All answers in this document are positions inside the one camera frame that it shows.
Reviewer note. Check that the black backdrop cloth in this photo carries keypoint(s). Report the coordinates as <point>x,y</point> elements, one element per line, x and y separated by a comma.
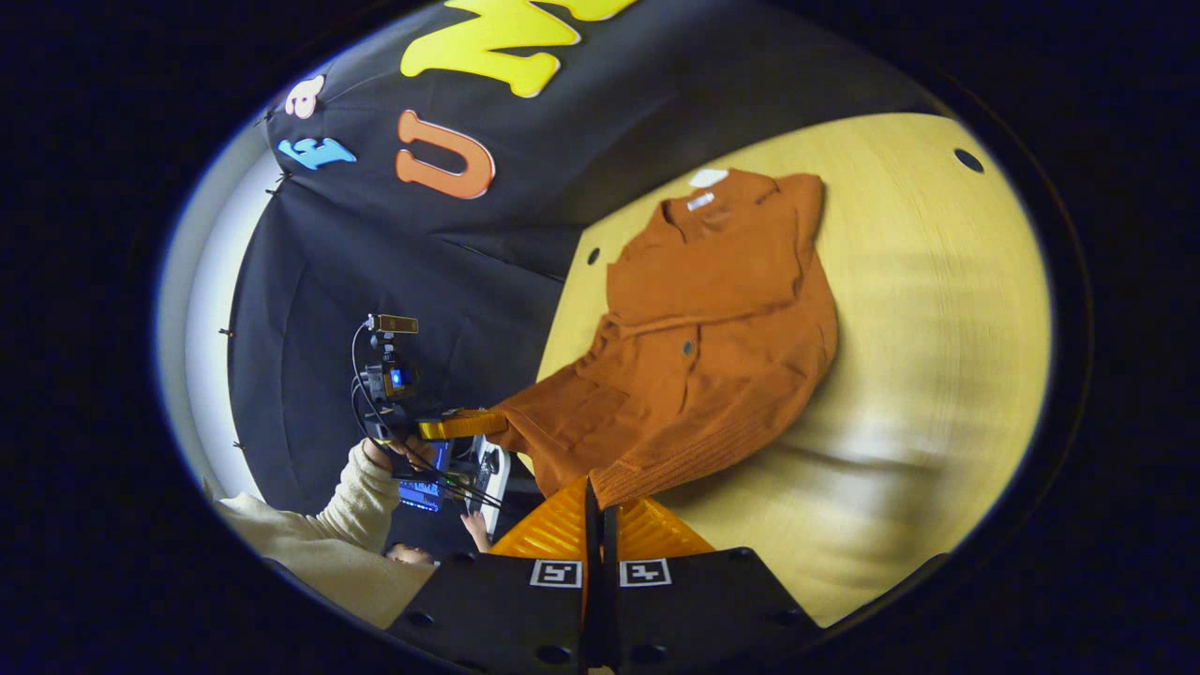
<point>375,253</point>

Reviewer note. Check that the computer monitor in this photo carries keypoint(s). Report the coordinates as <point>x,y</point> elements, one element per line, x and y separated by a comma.
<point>422,492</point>

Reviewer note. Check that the person's cream sweater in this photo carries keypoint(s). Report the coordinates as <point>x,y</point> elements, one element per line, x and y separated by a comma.
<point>309,572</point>

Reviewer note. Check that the orange button shirt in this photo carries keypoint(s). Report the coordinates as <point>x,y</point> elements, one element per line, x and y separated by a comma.
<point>712,328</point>

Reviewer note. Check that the white side table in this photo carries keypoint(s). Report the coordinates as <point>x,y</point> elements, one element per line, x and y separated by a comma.
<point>497,487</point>

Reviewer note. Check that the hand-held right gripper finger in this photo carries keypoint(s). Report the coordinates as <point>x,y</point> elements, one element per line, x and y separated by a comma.
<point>609,562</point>
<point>592,562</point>

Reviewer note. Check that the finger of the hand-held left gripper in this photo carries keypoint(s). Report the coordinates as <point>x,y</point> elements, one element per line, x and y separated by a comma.
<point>464,425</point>

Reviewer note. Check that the white paper hang tag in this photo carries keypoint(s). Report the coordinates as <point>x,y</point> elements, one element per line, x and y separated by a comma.
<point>708,177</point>

